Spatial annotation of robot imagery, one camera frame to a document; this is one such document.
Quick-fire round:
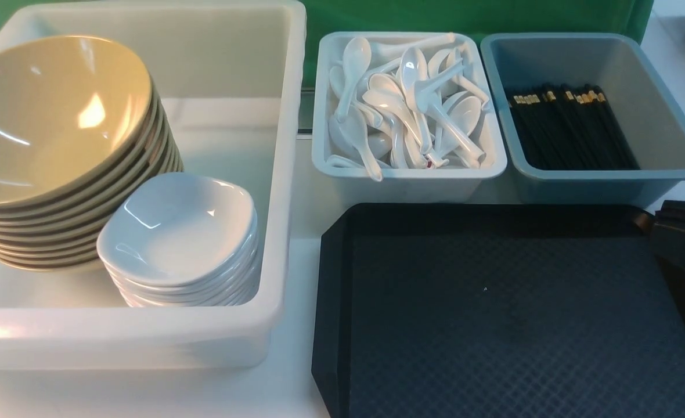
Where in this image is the stack of yellow noodle bowls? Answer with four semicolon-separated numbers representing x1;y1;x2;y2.
0;35;184;272

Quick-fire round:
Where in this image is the blue plastic chopstick bin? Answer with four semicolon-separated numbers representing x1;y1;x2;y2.
480;33;685;207

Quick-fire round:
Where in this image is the bundle of black chopsticks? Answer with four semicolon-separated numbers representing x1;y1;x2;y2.
505;83;640;170

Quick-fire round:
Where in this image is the black plastic serving tray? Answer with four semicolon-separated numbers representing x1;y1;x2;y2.
311;203;685;417

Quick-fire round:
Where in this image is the pile of white soup spoons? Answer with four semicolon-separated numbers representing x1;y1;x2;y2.
326;33;490;182

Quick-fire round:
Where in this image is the white plastic spoon bin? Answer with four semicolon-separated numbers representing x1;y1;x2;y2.
311;31;508;205

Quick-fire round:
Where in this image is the large white plastic tub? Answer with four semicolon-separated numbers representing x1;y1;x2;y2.
0;1;306;371

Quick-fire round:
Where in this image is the stack of white sauce dishes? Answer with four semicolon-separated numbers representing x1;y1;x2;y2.
96;172;261;307

